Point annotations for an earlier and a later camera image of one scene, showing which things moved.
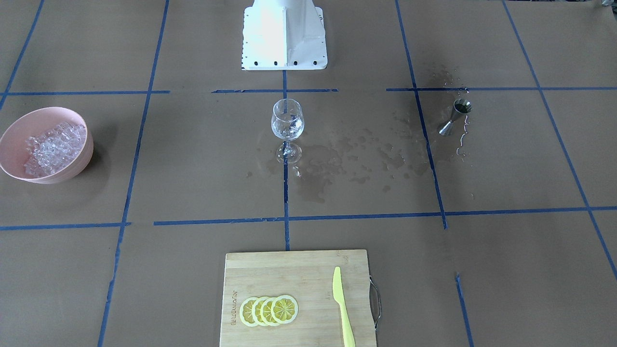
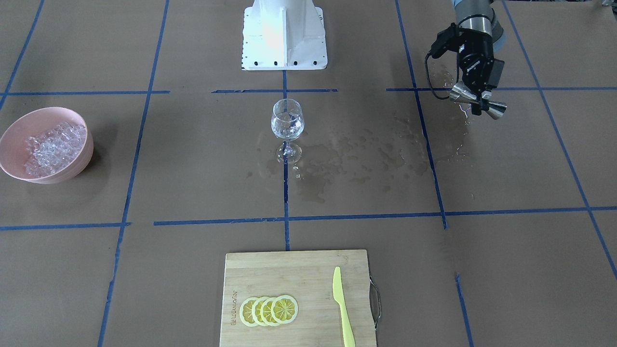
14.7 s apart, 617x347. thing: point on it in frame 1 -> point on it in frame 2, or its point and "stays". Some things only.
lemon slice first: x=246 y=312 stays
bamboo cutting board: x=306 y=276 stays
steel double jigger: x=461 y=106 -> x=495 y=110
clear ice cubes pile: x=50 y=150 stays
